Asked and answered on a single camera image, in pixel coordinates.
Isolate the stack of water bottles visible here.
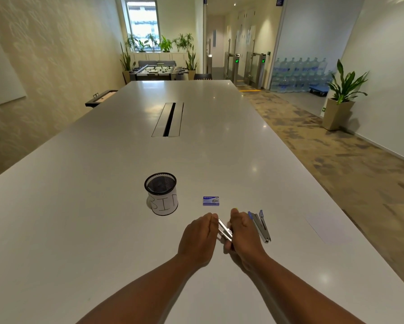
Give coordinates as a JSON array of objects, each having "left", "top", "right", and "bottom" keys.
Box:
[{"left": 270, "top": 57, "right": 335, "bottom": 93}]

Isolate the grey turnstile gate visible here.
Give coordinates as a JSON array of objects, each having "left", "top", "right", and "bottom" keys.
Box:
[
  {"left": 233, "top": 34, "right": 245, "bottom": 86},
  {"left": 224, "top": 38, "right": 235, "bottom": 81},
  {"left": 245, "top": 52, "right": 267, "bottom": 90}
]

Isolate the white low cabinet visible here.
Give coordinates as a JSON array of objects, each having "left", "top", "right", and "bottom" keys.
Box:
[{"left": 132, "top": 52, "right": 190, "bottom": 63}]

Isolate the white wall board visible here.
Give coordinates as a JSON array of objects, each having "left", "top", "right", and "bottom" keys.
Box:
[{"left": 0, "top": 17, "right": 27, "bottom": 110}]

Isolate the table cable slot cover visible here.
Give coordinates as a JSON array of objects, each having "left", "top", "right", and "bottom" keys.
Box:
[{"left": 151, "top": 102, "right": 184, "bottom": 137}]

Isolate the black mesh cup white label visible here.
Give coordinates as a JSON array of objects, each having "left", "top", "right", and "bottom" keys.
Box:
[{"left": 144, "top": 172, "right": 179, "bottom": 216}]

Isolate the foosball table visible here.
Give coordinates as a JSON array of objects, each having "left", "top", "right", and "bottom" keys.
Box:
[{"left": 129, "top": 64, "right": 186, "bottom": 81}]

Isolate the grey sofa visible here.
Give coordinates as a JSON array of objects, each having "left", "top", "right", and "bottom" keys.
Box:
[{"left": 138, "top": 60, "right": 177, "bottom": 67}]

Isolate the blue and silver stapler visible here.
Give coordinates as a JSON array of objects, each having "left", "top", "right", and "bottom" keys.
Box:
[{"left": 248, "top": 210, "right": 272, "bottom": 243}]

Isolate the snake plant in pot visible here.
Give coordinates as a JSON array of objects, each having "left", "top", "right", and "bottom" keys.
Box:
[
  {"left": 120, "top": 42, "right": 137, "bottom": 85},
  {"left": 184, "top": 45, "right": 198, "bottom": 81}
]

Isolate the black low side table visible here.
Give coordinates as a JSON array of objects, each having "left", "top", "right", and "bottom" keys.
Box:
[{"left": 85, "top": 90, "right": 118, "bottom": 108}]

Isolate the person's left forearm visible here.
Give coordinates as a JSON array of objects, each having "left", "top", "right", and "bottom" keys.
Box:
[{"left": 75, "top": 254, "right": 210, "bottom": 324}]

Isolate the person's right forearm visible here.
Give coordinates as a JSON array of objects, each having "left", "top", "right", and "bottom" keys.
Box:
[{"left": 241, "top": 254, "right": 367, "bottom": 324}]

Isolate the person's right hand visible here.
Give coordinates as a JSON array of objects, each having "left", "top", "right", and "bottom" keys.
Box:
[{"left": 224, "top": 208, "right": 269, "bottom": 269}]

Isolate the large potted plant beige planter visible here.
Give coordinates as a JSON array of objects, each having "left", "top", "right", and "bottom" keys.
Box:
[{"left": 322, "top": 59, "right": 370, "bottom": 131}]

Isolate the person's left hand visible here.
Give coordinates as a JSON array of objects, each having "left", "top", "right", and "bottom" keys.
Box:
[{"left": 177, "top": 213, "right": 220, "bottom": 269}]

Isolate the window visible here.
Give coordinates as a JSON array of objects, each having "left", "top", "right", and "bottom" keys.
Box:
[{"left": 125, "top": 0, "right": 161, "bottom": 51}]

